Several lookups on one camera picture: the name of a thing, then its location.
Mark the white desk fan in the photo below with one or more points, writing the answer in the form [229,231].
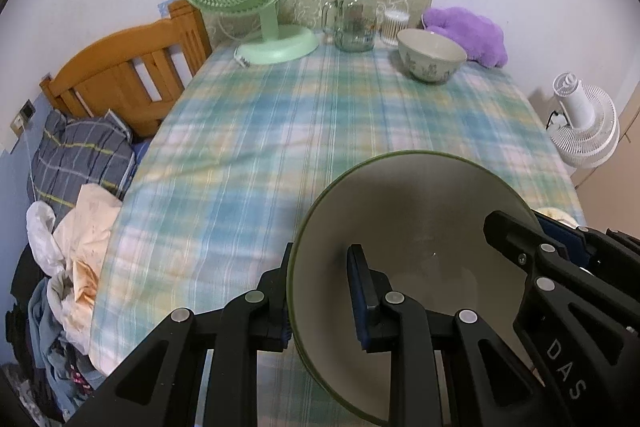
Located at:
[585,132]

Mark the plaid tablecloth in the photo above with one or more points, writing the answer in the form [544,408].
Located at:
[250,132]

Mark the wooden bed headboard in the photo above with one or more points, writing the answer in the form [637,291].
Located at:
[110,67]

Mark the glass jar mug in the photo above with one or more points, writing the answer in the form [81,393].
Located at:
[355,22]

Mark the purple plush cushion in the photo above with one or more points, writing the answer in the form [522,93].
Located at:
[465,32]

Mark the white cloth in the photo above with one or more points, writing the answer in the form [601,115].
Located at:
[42,232]

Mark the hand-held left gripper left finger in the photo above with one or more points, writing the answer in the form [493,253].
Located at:
[275,307]

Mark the cotton swab container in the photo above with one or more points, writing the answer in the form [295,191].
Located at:
[396,24]

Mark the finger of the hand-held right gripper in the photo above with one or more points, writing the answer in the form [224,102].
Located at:
[557,229]
[515,237]

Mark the floral ceramic bowl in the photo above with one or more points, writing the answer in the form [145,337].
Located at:
[415,207]
[430,62]

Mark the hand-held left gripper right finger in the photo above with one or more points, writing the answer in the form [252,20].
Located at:
[357,297]

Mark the cream crumpled cloth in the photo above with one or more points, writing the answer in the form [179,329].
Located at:
[85,232]

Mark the grey plaid pillow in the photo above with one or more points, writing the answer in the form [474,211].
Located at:
[75,152]

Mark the wall socket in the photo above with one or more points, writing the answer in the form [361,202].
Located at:
[22,114]

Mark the dark clothes pile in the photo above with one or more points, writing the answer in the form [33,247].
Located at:
[45,357]

